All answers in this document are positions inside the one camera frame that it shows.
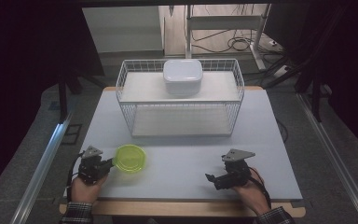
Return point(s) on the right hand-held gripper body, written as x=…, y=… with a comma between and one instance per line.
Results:
x=234, y=174

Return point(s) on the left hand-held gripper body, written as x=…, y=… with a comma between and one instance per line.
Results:
x=90, y=166

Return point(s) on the green lidded round container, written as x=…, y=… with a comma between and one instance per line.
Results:
x=130, y=158

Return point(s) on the person's left hand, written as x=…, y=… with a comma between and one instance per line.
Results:
x=85, y=191

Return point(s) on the person's right hand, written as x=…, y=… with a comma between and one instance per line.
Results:
x=250, y=194

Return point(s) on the black floor grate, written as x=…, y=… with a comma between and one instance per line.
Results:
x=71, y=134

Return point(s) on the black metal stand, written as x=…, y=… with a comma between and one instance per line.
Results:
x=63, y=99
x=316, y=93

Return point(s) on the white lidded square container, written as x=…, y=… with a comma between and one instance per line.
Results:
x=182, y=76

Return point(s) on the white power strip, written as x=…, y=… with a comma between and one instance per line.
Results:
x=281, y=71

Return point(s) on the dark curtain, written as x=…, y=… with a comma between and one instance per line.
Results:
x=18, y=77

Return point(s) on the white cabinet panel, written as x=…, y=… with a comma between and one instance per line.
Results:
x=124, y=29

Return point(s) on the aluminium floor rail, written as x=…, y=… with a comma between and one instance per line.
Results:
x=42, y=174
x=338, y=155

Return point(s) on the white metal desk frame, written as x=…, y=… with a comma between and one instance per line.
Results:
x=223, y=22

